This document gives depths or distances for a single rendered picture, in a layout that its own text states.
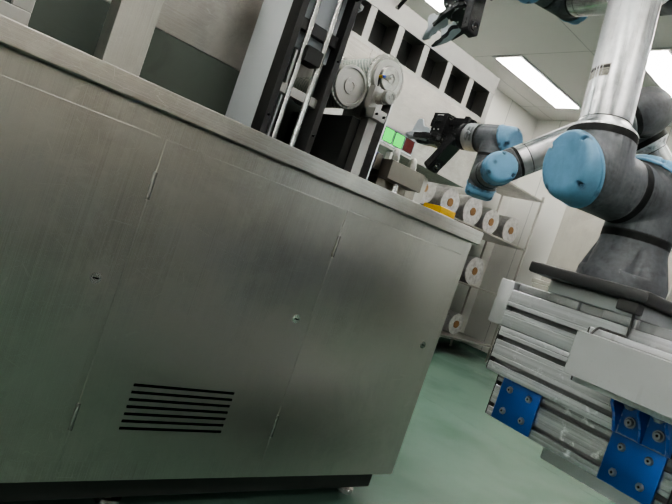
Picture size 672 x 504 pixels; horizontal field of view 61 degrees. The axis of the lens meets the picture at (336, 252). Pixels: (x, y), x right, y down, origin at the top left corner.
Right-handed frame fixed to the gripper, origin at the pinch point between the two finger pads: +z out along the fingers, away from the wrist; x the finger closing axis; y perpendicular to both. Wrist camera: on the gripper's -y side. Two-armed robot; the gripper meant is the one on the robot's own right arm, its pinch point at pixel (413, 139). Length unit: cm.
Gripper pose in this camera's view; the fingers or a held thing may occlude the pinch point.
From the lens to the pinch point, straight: 173.0
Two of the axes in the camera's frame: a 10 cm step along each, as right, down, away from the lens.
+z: -6.0, -2.3, 7.7
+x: -7.3, -2.4, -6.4
